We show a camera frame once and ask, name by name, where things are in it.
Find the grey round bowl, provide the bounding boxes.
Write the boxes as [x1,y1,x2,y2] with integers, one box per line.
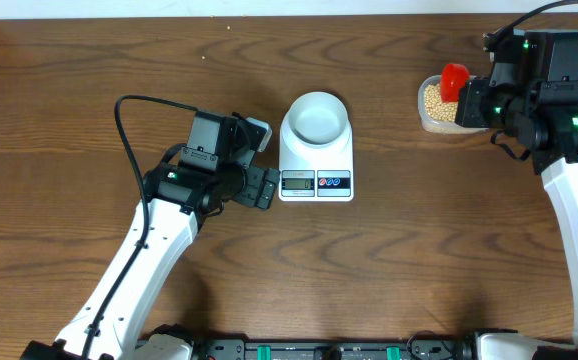
[287,92,350,145]

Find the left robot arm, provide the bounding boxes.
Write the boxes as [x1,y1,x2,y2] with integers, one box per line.
[22,111,279,359]

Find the red plastic measuring scoop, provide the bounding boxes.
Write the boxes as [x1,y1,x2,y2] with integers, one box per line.
[440,63,470,103]

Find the white digital kitchen scale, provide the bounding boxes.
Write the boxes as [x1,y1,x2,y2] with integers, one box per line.
[279,114,354,202]

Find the clear plastic container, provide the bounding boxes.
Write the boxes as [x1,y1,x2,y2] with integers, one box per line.
[418,75,485,135]

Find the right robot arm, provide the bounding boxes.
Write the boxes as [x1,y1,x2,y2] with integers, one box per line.
[455,29,578,359]

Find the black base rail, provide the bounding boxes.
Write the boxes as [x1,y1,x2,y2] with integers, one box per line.
[133,329,475,360]

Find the soybeans in container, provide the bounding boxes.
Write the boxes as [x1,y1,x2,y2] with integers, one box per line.
[423,84,458,122]

